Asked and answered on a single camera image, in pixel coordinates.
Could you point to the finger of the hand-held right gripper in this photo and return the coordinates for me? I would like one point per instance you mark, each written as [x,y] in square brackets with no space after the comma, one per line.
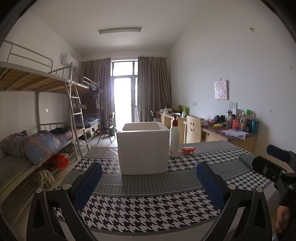
[266,168]
[276,151]

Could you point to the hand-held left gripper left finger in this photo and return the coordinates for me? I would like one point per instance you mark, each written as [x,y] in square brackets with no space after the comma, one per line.
[89,183]

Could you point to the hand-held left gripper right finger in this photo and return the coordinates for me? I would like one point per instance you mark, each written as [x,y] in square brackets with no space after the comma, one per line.
[211,185]

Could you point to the white foam box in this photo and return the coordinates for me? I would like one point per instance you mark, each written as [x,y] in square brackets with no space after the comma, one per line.
[143,150]

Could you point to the person's right hand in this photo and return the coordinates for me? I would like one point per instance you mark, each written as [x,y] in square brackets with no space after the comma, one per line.
[281,217]

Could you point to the wooden desk with patterned cover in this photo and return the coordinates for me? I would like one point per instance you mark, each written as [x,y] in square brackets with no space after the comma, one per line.
[242,144]

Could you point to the cluster of toiletry bottles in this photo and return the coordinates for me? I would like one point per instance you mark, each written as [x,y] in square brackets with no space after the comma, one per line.
[251,126]

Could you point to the red plastic bag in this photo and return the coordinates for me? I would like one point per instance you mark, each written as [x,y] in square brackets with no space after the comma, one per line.
[60,161]

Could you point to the red snack packet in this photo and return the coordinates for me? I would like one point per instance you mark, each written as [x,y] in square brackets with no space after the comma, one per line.
[187,150]

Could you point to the beige cloth bundle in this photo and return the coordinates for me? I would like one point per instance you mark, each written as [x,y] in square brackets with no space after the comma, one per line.
[45,178]

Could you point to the white printed papers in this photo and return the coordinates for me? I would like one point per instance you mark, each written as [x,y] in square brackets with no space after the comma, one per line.
[234,133]

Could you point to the wooden chair with smiley face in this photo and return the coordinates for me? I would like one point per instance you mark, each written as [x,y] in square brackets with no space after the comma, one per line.
[193,134]

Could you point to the white pump bottle red top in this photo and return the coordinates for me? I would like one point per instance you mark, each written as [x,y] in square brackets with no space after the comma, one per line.
[174,143]

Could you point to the blue patterned quilt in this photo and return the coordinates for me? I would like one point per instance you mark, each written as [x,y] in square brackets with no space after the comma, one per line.
[41,148]

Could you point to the houndstooth table mat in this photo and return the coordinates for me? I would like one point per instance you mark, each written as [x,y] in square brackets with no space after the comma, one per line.
[148,185]

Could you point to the dark blue bedding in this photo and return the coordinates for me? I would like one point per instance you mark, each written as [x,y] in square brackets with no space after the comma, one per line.
[91,120]

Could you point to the black headphones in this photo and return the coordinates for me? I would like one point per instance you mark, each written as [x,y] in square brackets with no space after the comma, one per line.
[219,119]

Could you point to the black folding chair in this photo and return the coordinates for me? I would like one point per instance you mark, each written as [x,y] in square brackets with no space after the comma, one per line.
[110,118]

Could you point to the metal bunk ladder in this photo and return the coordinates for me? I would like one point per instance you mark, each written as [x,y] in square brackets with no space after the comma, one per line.
[77,113]

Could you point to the green paper bag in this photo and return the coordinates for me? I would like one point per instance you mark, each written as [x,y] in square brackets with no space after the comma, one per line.
[185,110]

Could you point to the dark hanging clothes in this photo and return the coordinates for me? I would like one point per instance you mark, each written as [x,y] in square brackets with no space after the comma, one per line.
[94,92]

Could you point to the glass balcony door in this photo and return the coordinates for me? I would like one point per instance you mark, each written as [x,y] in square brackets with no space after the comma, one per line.
[124,97]

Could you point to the small metal bunk bed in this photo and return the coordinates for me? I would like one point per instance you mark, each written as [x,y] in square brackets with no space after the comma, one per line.
[81,85]

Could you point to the brown curtain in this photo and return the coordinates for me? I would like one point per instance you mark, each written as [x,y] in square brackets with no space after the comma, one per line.
[101,69]
[153,88]

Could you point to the large metal bunk bed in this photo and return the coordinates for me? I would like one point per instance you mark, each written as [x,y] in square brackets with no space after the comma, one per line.
[23,78]

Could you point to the white air conditioner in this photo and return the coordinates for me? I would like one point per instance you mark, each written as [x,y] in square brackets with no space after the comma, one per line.
[69,60]

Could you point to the ceiling tube light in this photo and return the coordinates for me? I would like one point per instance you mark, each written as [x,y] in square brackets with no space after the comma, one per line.
[120,30]

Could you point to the pink wall poster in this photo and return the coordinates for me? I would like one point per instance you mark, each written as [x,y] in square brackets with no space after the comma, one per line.
[221,90]

